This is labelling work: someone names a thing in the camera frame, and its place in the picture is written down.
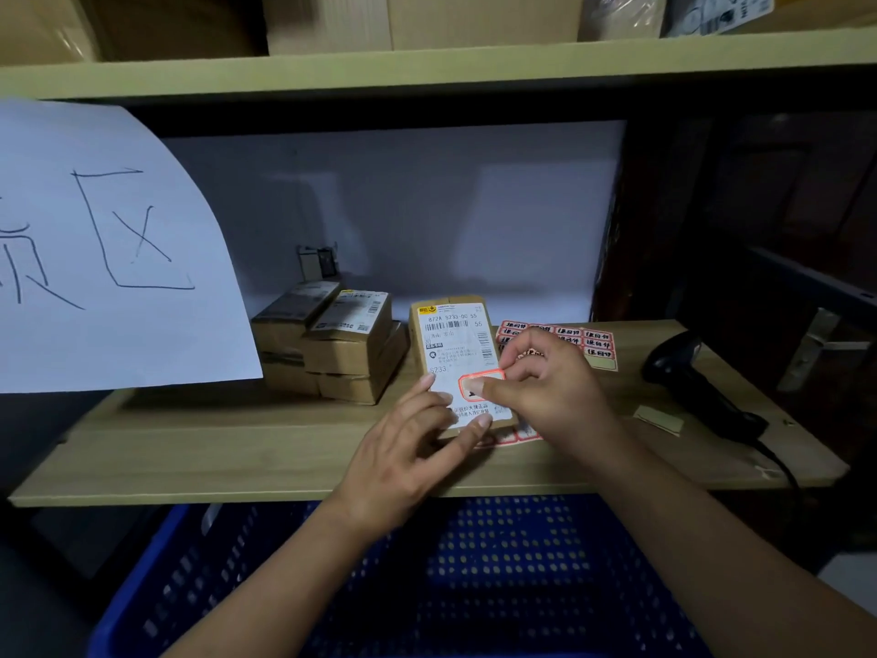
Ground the black scanner cable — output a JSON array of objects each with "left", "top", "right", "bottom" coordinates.
[{"left": 752, "top": 437, "right": 803, "bottom": 491}]

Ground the beige sticker backing scrap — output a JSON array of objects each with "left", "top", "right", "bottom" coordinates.
[{"left": 631, "top": 404, "right": 687, "bottom": 438}]

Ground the person's left forearm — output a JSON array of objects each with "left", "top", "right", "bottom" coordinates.
[{"left": 163, "top": 501, "right": 386, "bottom": 658}]

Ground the blue plastic basket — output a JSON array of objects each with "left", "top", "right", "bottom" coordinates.
[{"left": 88, "top": 495, "right": 715, "bottom": 658}]

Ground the small brown labelled box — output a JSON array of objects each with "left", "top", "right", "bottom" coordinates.
[
  {"left": 303, "top": 289, "right": 393, "bottom": 377},
  {"left": 251, "top": 280, "right": 342, "bottom": 357},
  {"left": 317, "top": 322, "right": 411, "bottom": 407},
  {"left": 259, "top": 352, "right": 323, "bottom": 396}
]

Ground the person's right hand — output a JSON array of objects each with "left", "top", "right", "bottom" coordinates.
[{"left": 465, "top": 327, "right": 622, "bottom": 464}]

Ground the plastic-wrapped parcel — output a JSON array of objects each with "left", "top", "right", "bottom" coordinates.
[{"left": 579, "top": 0, "right": 670, "bottom": 42}]

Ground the person's left hand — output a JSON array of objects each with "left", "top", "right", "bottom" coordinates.
[{"left": 323, "top": 373, "right": 494, "bottom": 543}]

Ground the white printed box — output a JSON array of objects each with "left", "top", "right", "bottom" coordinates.
[{"left": 663, "top": 0, "right": 777, "bottom": 39}]

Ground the white paper sign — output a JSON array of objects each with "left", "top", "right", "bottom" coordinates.
[{"left": 0, "top": 97, "right": 264, "bottom": 395}]

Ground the wooden shelf unit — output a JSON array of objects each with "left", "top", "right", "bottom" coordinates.
[{"left": 0, "top": 27, "right": 877, "bottom": 509}]

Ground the red-bordered sticker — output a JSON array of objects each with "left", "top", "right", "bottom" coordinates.
[{"left": 458, "top": 367, "right": 507, "bottom": 399}]

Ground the wall socket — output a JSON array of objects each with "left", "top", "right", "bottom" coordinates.
[{"left": 296, "top": 244, "right": 342, "bottom": 282}]

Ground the brown cardboard carton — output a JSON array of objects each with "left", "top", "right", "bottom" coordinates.
[
  {"left": 262, "top": 0, "right": 585, "bottom": 57},
  {"left": 0, "top": 0, "right": 105, "bottom": 67}
]

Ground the brown parcel with white label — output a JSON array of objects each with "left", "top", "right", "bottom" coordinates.
[{"left": 409, "top": 296, "right": 519, "bottom": 440}]

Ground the black barcode scanner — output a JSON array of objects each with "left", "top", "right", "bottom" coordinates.
[{"left": 640, "top": 333, "right": 770, "bottom": 444}]

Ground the person's right forearm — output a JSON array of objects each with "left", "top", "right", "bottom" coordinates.
[{"left": 588, "top": 438, "right": 877, "bottom": 658}]

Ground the sheet of red stickers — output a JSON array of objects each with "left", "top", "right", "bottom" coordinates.
[{"left": 471, "top": 319, "right": 618, "bottom": 447}]

